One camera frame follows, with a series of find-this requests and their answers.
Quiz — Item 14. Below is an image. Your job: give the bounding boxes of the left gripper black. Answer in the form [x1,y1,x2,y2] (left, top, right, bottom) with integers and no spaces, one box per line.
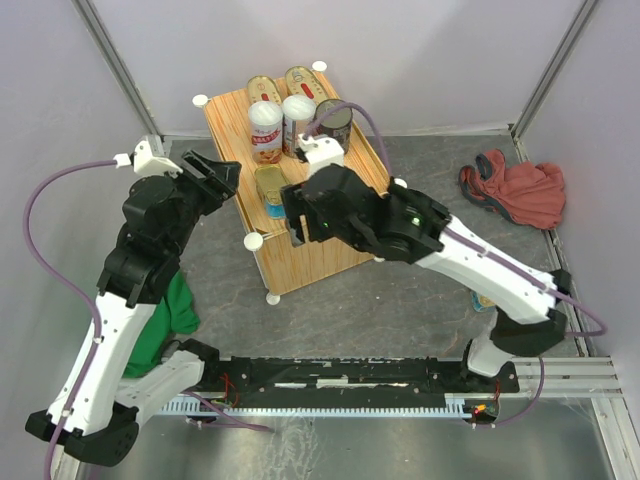
[163,148,241,256]

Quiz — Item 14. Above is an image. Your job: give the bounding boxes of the gold spam can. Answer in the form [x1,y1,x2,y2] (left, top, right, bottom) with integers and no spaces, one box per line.
[471,291,496,312]
[254,164,290,220]

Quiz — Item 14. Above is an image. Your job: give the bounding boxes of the white-lid cylindrical can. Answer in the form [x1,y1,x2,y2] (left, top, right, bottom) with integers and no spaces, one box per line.
[248,101,284,164]

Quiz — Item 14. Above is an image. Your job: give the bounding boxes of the dark blue round can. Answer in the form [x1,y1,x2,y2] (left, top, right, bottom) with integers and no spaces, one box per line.
[314,99,353,153]

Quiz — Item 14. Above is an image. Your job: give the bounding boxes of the oval fish can front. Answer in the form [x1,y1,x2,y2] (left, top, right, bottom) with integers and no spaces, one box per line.
[247,75,282,105]

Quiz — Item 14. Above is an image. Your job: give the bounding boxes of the oval fish can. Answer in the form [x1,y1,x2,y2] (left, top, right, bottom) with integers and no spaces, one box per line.
[284,66,329,104]
[247,75,282,105]

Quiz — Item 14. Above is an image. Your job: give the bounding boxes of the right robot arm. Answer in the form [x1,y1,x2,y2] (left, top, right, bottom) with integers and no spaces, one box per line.
[281,164,568,391]

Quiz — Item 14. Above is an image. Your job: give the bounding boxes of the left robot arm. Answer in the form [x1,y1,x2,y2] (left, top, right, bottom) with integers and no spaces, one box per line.
[23,151,242,467]

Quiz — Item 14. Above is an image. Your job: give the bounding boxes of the green cloth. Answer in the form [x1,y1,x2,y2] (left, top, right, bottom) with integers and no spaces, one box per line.
[123,271,201,379]

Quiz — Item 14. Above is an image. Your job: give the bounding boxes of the red cloth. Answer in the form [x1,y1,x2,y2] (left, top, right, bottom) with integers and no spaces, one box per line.
[457,149,566,230]

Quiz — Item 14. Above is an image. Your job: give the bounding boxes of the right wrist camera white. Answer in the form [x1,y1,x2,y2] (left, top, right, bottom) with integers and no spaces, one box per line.
[295,134,345,178]

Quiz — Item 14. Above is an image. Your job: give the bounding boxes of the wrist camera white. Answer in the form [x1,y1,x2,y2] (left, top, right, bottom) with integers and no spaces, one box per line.
[295,134,345,178]
[133,137,183,177]

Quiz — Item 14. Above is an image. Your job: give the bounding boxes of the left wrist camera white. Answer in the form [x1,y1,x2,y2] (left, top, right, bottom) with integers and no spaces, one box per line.
[133,137,183,177]

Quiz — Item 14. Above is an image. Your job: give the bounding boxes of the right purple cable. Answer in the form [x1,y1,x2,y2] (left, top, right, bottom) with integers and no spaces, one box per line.
[302,101,609,429]

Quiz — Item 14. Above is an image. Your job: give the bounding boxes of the purple cable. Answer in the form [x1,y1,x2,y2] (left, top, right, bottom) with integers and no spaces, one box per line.
[302,101,609,429]
[23,157,274,480]

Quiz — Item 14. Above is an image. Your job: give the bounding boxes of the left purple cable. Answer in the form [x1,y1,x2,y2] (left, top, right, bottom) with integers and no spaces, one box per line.
[23,157,274,480]

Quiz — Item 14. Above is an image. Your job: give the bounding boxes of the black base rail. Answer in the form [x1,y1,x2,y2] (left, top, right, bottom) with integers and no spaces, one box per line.
[175,339,520,408]

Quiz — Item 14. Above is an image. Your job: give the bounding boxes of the light blue cable duct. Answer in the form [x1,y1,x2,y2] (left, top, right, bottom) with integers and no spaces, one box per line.
[157,395,471,420]

